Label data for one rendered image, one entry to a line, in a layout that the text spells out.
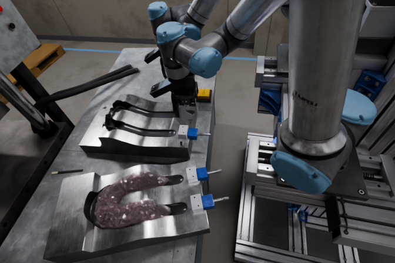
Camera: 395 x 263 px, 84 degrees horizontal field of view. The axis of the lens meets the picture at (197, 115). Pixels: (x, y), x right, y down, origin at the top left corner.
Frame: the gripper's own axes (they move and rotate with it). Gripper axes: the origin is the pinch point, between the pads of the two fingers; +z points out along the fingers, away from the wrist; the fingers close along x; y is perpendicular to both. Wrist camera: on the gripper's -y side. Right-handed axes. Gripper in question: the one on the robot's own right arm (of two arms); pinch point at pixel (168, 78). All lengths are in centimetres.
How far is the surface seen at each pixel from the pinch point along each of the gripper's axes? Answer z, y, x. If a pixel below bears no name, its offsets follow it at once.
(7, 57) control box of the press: -18, -73, -7
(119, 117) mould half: 1.7, -17.5, -25.2
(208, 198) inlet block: 8, 25, -55
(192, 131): 4.7, 15.5, -28.6
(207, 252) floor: 95, 19, -57
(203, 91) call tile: 11.4, 16.3, 2.8
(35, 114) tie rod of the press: 2, -60, -25
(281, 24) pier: 54, 81, 159
